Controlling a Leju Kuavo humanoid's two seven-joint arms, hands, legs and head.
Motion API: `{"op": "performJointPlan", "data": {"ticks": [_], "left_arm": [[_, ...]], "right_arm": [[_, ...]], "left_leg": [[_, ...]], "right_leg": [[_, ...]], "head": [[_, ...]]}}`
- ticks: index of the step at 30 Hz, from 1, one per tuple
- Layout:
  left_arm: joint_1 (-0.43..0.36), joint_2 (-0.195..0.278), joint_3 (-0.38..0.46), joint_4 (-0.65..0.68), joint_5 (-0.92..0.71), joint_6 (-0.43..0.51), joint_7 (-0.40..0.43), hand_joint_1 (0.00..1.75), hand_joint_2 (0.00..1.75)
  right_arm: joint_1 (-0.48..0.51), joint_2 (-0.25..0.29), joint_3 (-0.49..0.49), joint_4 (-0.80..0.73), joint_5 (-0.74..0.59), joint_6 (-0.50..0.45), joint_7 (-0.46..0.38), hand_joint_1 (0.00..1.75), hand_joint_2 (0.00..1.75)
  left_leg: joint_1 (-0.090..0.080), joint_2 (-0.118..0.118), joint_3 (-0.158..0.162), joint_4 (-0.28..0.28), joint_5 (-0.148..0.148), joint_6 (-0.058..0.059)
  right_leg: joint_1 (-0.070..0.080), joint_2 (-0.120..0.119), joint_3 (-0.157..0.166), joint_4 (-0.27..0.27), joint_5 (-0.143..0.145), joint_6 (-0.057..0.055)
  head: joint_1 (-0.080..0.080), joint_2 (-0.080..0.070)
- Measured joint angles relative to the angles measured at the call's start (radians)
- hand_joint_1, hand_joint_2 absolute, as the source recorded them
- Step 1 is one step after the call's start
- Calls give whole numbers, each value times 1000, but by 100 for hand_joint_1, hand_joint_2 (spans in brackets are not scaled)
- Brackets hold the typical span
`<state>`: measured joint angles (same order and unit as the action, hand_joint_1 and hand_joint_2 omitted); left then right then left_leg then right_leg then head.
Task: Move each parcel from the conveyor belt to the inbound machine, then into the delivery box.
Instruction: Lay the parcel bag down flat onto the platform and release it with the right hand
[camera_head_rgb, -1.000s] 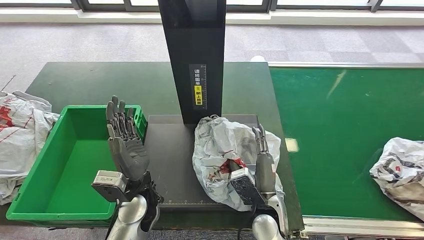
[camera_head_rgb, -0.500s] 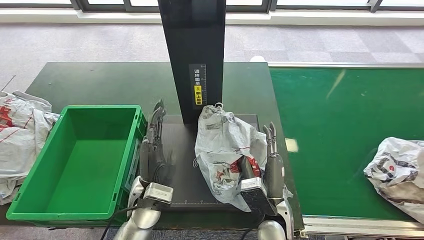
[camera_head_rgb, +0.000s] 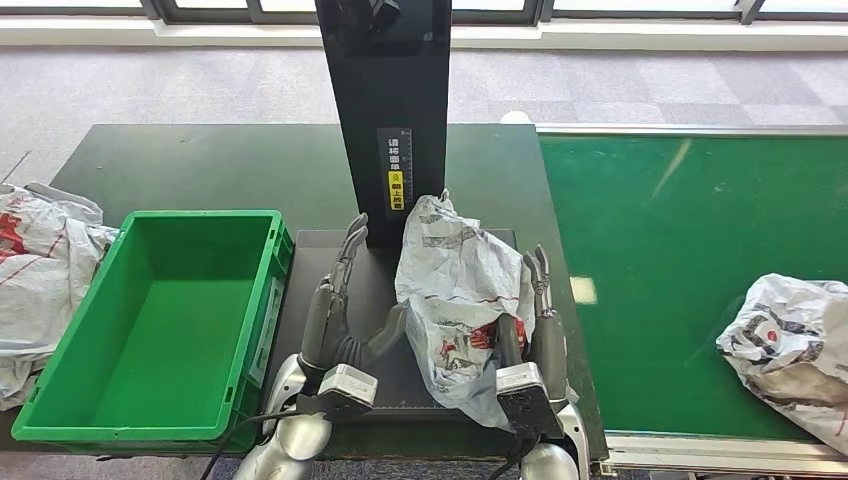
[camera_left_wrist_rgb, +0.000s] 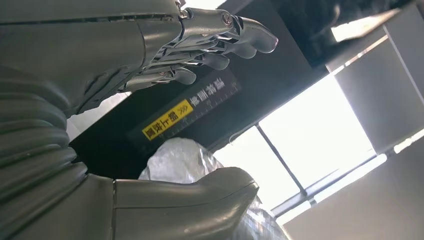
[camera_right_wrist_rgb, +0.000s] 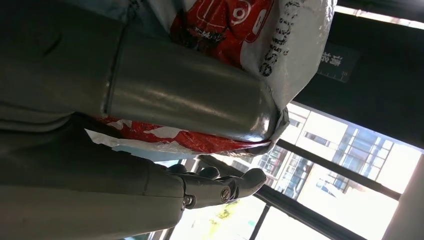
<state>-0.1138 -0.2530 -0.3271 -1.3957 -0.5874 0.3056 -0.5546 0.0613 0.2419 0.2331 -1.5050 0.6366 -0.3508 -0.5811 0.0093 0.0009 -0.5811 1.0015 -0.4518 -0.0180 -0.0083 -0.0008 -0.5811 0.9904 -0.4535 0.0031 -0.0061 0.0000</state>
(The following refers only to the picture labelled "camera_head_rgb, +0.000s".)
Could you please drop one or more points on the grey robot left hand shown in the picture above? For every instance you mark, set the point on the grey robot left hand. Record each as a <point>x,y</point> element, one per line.
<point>324,324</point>

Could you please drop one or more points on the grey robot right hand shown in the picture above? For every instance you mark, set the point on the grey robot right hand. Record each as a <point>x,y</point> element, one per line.
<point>550,351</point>

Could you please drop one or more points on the white parcel bag brown patch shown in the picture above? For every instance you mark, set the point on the white parcel bag brown patch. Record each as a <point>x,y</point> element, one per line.
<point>788,344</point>

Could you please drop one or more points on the green conveyor belt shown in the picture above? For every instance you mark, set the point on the green conveyor belt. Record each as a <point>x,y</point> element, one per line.
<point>662,232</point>

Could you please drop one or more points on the black inbound scanner machine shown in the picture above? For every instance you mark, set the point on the black inbound scanner machine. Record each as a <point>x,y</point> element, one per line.
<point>391,86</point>

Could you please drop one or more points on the green plastic crate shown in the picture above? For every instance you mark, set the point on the green plastic crate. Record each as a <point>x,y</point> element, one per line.
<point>166,344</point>

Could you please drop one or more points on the black yellow label sticker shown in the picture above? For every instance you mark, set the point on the black yellow label sticker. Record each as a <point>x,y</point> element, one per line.
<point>395,172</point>

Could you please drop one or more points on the dark green table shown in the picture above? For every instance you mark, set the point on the dark green table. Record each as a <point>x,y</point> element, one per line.
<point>166,166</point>

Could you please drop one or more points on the white round knob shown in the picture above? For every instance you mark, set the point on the white round knob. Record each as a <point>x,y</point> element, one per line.
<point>515,118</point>

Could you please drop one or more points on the white red-printed bag pile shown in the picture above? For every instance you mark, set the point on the white red-printed bag pile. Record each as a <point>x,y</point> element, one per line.
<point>46,278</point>

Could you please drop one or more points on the thin dark rod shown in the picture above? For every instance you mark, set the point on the thin dark rod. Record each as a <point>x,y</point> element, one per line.
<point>18,166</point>

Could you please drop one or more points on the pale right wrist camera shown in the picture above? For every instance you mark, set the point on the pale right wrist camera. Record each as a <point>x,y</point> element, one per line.
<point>526,404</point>

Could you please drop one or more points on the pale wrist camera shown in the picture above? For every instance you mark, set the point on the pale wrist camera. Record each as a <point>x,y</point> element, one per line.
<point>526,404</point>
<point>350,384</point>

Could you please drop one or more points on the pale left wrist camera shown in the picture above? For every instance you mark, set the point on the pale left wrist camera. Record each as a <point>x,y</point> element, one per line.
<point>350,384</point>

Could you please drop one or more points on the dark window frame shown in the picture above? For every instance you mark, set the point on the dark window frame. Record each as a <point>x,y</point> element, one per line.
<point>166,13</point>

